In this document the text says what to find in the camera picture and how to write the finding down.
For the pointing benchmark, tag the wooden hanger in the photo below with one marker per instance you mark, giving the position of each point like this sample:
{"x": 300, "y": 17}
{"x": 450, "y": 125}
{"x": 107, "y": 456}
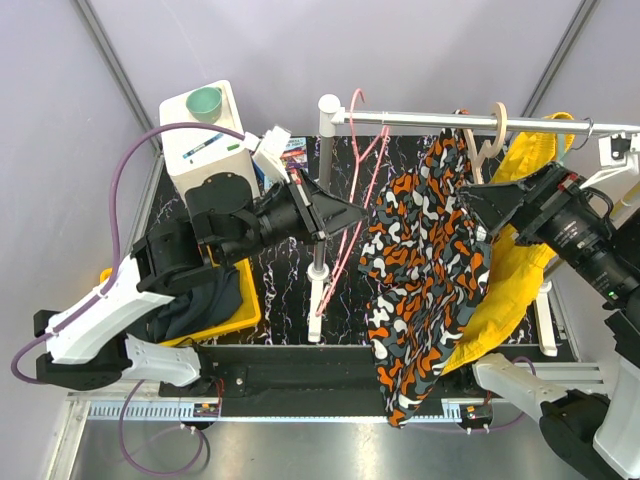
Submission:
{"x": 487, "y": 142}

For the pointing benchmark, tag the green cup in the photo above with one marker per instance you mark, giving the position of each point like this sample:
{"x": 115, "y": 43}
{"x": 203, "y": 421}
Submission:
{"x": 205, "y": 104}

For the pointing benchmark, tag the white box appliance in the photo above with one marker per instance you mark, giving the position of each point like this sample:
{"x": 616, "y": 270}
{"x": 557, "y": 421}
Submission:
{"x": 193, "y": 155}

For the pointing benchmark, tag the colourful book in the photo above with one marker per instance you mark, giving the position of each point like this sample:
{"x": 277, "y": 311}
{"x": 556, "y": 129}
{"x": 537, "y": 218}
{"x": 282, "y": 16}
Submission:
{"x": 293, "y": 157}

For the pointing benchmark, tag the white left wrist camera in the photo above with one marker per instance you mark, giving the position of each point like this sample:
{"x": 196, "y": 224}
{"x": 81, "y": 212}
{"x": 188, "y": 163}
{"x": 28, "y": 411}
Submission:
{"x": 266, "y": 153}

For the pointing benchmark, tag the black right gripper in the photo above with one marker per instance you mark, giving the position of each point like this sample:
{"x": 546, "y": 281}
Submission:
{"x": 554, "y": 186}

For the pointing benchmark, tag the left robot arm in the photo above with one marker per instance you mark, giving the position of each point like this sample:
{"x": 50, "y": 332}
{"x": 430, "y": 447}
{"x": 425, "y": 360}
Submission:
{"x": 88, "y": 347}

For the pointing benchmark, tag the yellow plastic tray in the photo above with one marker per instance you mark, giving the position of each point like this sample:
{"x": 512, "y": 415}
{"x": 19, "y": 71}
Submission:
{"x": 246, "y": 316}

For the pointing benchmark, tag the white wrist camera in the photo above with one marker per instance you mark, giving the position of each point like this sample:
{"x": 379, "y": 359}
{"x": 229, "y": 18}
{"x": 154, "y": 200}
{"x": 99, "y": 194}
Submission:
{"x": 266, "y": 153}
{"x": 618, "y": 154}

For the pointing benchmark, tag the metal clothes rack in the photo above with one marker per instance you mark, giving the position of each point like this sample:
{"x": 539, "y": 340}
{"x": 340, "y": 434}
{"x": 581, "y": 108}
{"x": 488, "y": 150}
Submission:
{"x": 332, "y": 113}

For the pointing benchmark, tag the orange camouflage shorts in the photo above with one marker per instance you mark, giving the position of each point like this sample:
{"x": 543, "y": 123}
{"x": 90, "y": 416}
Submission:
{"x": 431, "y": 262}

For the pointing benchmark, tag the yellow shorts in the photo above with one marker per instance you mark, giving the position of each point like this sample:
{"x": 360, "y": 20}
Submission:
{"x": 516, "y": 272}

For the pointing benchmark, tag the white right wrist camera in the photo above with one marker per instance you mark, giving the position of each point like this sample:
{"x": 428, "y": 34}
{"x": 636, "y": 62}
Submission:
{"x": 618, "y": 154}

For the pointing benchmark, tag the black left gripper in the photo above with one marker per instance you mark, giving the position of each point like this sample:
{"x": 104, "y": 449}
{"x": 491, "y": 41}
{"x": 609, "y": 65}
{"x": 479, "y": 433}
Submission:
{"x": 319, "y": 204}

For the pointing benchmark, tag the mint green hanger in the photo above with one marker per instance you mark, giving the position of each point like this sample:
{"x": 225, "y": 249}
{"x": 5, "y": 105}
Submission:
{"x": 564, "y": 144}

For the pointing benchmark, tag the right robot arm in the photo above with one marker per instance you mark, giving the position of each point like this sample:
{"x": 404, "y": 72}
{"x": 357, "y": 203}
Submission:
{"x": 596, "y": 435}

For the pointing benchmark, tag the dark navy shorts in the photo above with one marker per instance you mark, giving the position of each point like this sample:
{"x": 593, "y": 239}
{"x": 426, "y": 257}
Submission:
{"x": 200, "y": 308}

